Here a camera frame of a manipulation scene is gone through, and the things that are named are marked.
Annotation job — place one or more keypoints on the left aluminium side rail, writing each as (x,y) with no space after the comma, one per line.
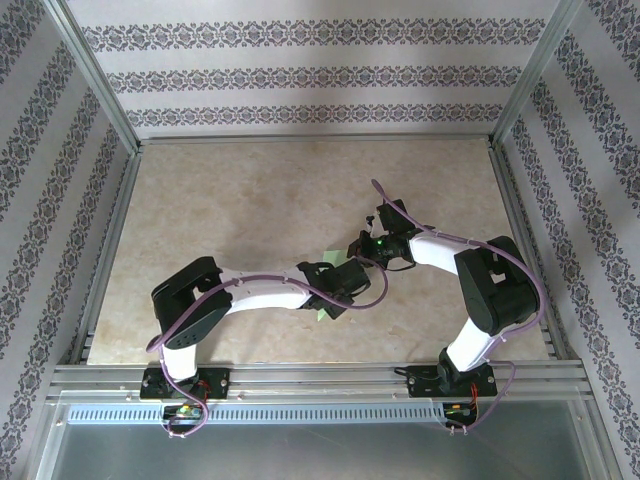
(107,255)

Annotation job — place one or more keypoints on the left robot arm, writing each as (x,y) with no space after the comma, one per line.
(190,300)

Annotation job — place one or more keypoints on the left small circuit board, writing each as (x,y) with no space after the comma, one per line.
(184,411)

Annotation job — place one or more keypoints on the long aluminium mounting rail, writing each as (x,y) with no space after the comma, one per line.
(320,382)

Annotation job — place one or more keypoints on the left aluminium frame post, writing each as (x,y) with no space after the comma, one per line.
(92,75)

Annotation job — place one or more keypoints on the right small circuit board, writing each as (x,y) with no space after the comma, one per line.
(457,410)

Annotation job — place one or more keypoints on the aluminium frame post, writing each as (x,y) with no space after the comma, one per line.
(92,75)
(537,75)

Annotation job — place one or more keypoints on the small circuit board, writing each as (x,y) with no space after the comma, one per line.
(184,411)
(457,410)

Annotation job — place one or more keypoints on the aluminium side rail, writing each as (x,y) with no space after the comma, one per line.
(107,255)
(530,250)

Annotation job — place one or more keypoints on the right aluminium side rail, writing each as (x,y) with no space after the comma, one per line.
(530,250)

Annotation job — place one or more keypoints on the shiny metal sheet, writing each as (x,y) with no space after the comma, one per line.
(320,452)

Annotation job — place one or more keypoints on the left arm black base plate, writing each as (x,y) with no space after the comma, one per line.
(220,382)

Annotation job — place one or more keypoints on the right aluminium frame post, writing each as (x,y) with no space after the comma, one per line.
(537,75)

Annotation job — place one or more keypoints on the aluminium back rail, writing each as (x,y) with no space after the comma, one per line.
(315,138)

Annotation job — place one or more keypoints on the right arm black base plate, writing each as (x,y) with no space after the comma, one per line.
(422,382)

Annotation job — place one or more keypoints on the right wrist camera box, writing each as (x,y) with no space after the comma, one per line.
(392,216)

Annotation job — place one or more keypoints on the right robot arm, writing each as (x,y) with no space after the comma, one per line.
(500,285)

